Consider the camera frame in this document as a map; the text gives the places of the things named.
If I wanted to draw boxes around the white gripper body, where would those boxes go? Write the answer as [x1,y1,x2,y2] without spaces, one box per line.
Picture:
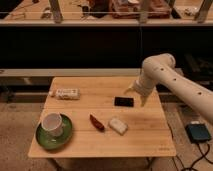
[133,77,156,97]

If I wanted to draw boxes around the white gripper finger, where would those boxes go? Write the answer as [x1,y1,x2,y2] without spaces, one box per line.
[124,86,135,94]
[140,96,148,107]

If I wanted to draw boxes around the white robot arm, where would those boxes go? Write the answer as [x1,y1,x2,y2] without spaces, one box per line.
[125,53,213,125]

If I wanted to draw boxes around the black rectangular block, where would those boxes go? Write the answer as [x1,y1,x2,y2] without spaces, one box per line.
[114,97,134,107]

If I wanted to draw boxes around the white wrapped packet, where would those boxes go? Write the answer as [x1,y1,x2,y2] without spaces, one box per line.
[109,118,128,135]

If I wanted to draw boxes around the red chili pepper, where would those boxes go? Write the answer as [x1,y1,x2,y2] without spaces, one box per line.
[90,115,105,131]

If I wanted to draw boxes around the wooden folding table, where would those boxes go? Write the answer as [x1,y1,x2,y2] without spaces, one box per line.
[27,76,177,171]

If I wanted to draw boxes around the long wooden bench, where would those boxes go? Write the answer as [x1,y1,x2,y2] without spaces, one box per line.
[0,68,141,77]

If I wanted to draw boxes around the black foot pedal box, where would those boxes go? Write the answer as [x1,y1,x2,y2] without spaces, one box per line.
[185,124,212,143]

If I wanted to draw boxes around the white lying bottle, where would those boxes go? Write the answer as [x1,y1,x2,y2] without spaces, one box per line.
[49,88,80,100]

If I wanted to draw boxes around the white ceramic cup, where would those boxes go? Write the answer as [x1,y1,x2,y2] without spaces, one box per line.
[41,113,63,137]

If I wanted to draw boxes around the green saucer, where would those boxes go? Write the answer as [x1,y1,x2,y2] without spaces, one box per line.
[35,114,73,150]

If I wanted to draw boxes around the black floor cable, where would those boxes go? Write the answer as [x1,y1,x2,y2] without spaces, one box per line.
[171,142,213,171]

